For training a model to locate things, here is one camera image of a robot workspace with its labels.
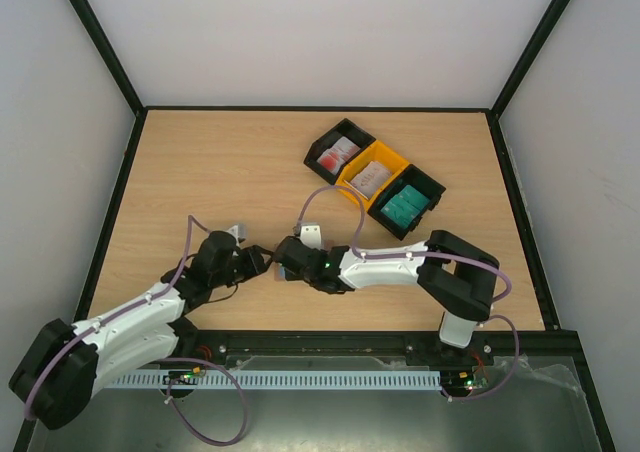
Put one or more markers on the teal card stack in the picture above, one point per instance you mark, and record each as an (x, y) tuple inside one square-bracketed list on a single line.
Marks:
[(405, 207)]

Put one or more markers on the left controller board with leds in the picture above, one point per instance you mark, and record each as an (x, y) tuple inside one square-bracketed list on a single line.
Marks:
[(191, 377)]

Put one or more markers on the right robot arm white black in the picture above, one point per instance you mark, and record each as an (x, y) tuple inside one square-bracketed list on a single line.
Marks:
[(459, 276)]

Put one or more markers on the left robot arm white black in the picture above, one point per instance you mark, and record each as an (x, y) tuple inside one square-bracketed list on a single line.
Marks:
[(66, 365)]

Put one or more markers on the light blue slotted cable duct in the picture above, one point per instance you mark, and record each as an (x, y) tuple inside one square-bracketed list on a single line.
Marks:
[(321, 380)]

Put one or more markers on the red white card stack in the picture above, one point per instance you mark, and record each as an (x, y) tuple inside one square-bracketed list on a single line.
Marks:
[(337, 155)]

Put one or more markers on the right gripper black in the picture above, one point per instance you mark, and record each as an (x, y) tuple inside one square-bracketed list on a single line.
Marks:
[(288, 250)]

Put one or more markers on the black bin with teal cards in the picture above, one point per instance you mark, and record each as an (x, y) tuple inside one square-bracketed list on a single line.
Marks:
[(414, 176)]

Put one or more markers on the white pink card stack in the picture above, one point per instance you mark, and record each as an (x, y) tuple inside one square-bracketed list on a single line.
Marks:
[(370, 179)]

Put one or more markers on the controller board with leds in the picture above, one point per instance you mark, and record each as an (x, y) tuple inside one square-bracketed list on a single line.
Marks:
[(191, 377), (463, 382)]

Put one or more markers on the brown leather card holder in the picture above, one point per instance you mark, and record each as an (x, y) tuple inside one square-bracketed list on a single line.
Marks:
[(305, 267)]

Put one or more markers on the yellow plastic bin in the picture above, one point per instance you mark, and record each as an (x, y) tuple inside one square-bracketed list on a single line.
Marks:
[(380, 152)]

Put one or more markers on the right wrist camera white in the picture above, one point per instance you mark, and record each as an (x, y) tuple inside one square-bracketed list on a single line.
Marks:
[(309, 233)]

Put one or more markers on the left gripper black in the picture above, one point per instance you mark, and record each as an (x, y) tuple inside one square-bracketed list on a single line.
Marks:
[(255, 262)]

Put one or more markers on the black bin with red cards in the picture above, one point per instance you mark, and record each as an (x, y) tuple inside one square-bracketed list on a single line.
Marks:
[(344, 128)]

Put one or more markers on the right controller board with leds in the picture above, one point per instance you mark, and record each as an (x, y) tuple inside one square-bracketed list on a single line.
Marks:
[(463, 382)]

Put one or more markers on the black aluminium frame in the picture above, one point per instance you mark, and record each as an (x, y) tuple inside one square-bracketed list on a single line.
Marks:
[(551, 16)]

